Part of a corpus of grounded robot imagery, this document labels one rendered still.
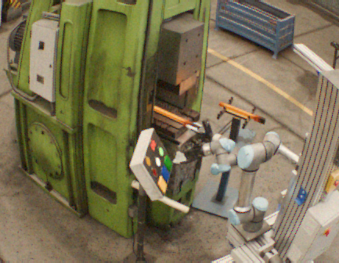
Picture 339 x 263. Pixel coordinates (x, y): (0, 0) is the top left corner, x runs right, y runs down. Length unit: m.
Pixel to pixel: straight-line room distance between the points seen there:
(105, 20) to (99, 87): 0.53
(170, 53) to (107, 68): 0.42
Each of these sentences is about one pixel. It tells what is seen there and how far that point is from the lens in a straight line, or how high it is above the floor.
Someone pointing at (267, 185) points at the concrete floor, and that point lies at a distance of 4.77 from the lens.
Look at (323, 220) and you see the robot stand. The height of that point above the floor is 1.23.
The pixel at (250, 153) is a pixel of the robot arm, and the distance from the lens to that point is 2.70.
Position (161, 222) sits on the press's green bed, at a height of 0.10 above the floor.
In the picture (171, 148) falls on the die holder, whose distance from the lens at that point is 3.58.
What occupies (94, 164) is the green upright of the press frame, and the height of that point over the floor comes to 0.59.
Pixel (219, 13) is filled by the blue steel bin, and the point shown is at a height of 0.34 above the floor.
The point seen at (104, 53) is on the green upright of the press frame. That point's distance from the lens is 3.29.
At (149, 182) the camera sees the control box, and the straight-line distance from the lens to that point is 3.01.
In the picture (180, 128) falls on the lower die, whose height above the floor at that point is 0.98.
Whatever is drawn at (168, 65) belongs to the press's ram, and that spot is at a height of 1.49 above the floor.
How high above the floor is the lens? 3.06
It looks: 36 degrees down
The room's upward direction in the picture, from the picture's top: 6 degrees clockwise
